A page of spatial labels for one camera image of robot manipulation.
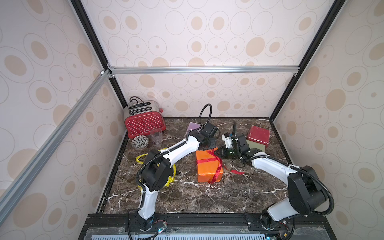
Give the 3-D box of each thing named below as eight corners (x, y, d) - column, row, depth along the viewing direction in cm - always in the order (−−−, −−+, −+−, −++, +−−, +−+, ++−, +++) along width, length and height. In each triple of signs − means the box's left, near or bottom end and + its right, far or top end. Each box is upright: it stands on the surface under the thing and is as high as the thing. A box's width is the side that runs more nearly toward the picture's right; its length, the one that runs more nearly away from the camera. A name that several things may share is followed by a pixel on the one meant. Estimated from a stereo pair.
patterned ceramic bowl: (132, 149, 104) (130, 145, 100) (135, 139, 109) (133, 135, 106) (146, 149, 104) (145, 145, 100) (149, 139, 109) (147, 135, 106)
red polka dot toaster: (129, 139, 109) (119, 121, 95) (137, 117, 124) (129, 99, 110) (163, 139, 110) (158, 121, 95) (166, 117, 124) (163, 99, 110)
